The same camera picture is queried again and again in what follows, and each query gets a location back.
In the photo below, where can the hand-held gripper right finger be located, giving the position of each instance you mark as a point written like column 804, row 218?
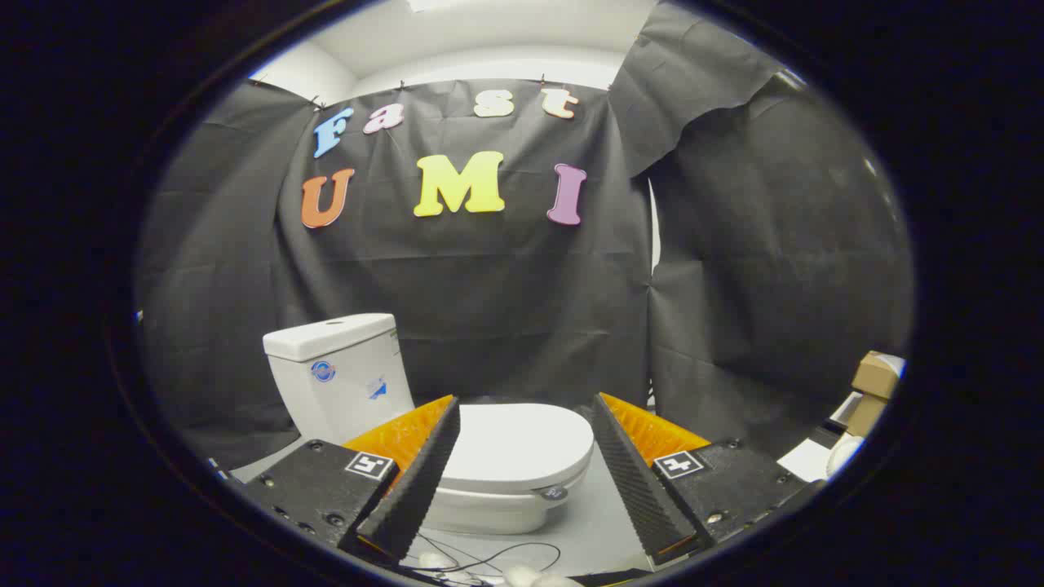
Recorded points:
column 636, row 481

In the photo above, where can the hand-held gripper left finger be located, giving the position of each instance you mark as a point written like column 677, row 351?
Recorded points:
column 424, row 481

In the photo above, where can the white toilet lid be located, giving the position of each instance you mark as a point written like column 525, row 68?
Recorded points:
column 522, row 444

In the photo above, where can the white ceramic toilet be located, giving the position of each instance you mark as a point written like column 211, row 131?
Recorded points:
column 342, row 391

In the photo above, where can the white shoe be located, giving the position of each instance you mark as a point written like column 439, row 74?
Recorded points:
column 538, row 578

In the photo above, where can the white paper sheet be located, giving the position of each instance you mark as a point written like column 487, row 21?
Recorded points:
column 806, row 461

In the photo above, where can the black backdrop cloth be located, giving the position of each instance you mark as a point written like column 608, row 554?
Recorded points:
column 489, row 285

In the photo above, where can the brown cardboard box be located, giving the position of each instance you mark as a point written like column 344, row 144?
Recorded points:
column 874, row 375

